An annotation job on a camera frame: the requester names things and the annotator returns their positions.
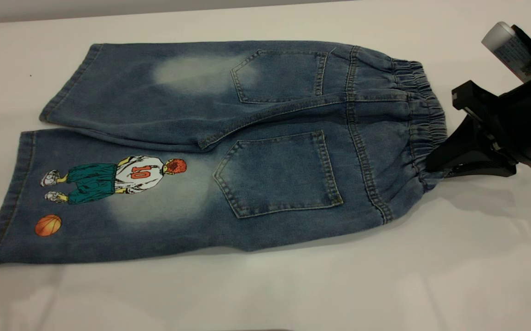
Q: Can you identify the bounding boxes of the blue denim pants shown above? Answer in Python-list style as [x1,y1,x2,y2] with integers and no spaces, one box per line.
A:
[0,40,448,267]

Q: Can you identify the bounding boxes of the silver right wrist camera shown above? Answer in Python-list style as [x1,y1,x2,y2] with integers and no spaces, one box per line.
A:
[481,21,531,84]

